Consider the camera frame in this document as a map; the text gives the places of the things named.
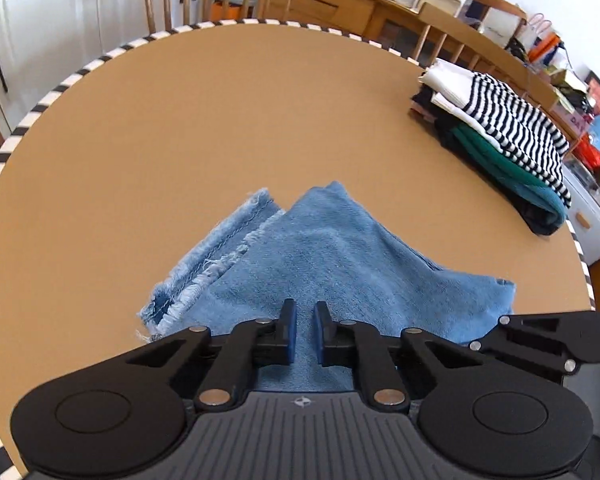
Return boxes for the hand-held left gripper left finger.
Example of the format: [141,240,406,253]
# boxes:
[125,298,298,411]

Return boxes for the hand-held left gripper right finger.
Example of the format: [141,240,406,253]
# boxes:
[314,301,481,411]

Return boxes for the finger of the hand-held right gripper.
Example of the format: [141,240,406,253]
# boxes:
[469,312,581,386]

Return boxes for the blue denim jeans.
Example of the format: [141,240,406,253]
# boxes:
[136,181,517,393]

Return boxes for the white drawer cabinet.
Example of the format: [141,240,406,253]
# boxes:
[562,160,600,266]

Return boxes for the green folded garment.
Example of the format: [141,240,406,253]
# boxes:
[452,125,567,216]

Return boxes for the white folded garment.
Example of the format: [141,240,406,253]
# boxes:
[431,92,503,153]

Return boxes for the white paper bag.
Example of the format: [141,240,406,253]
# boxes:
[480,10,520,47]

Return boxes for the wooden sideboard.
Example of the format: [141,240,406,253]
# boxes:
[270,0,481,61]

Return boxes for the orange bag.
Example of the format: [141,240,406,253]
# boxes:
[210,0,262,23]

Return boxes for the bag with pink handles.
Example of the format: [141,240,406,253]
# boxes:
[526,12,553,47]

